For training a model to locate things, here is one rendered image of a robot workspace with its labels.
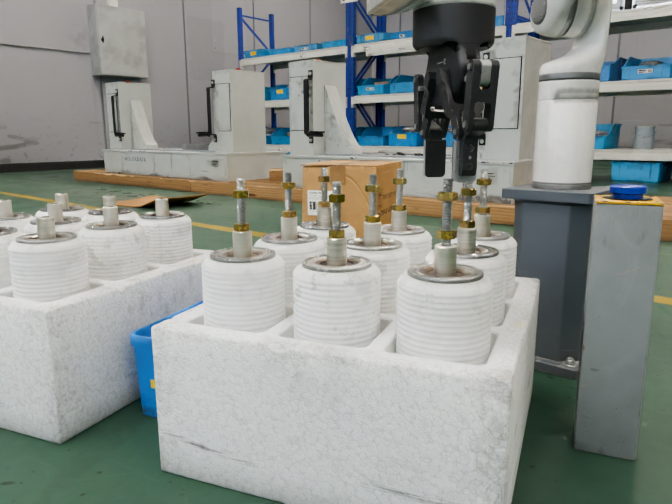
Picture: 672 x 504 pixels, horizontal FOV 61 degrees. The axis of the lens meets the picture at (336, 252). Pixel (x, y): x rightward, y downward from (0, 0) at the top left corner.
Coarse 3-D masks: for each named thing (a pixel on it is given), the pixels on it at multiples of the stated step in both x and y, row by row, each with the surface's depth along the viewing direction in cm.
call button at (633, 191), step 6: (612, 186) 67; (618, 186) 66; (624, 186) 66; (630, 186) 66; (636, 186) 66; (642, 186) 66; (612, 192) 67; (618, 192) 66; (624, 192) 66; (630, 192) 66; (636, 192) 66; (642, 192) 66; (618, 198) 67; (624, 198) 66; (630, 198) 66; (636, 198) 66; (642, 198) 67
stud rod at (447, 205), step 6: (444, 180) 56; (450, 180) 56; (444, 186) 56; (450, 186) 56; (444, 204) 56; (450, 204) 56; (444, 210) 56; (450, 210) 56; (444, 216) 56; (450, 216) 56; (444, 222) 57; (450, 222) 57; (444, 228) 57; (450, 228) 57; (444, 240) 57; (450, 240) 57
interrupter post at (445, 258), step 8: (440, 248) 57; (448, 248) 56; (456, 248) 57; (440, 256) 57; (448, 256) 56; (456, 256) 57; (440, 264) 57; (448, 264) 57; (440, 272) 57; (448, 272) 57
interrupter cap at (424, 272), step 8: (424, 264) 61; (432, 264) 61; (456, 264) 61; (464, 264) 60; (408, 272) 57; (416, 272) 58; (424, 272) 58; (432, 272) 59; (456, 272) 59; (464, 272) 58; (472, 272) 57; (480, 272) 57; (424, 280) 55; (432, 280) 55; (440, 280) 54; (448, 280) 54; (456, 280) 54; (464, 280) 54; (472, 280) 55
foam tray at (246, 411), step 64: (192, 320) 67; (384, 320) 67; (512, 320) 66; (192, 384) 63; (256, 384) 60; (320, 384) 57; (384, 384) 54; (448, 384) 52; (512, 384) 50; (192, 448) 65; (256, 448) 62; (320, 448) 58; (384, 448) 56; (448, 448) 53; (512, 448) 57
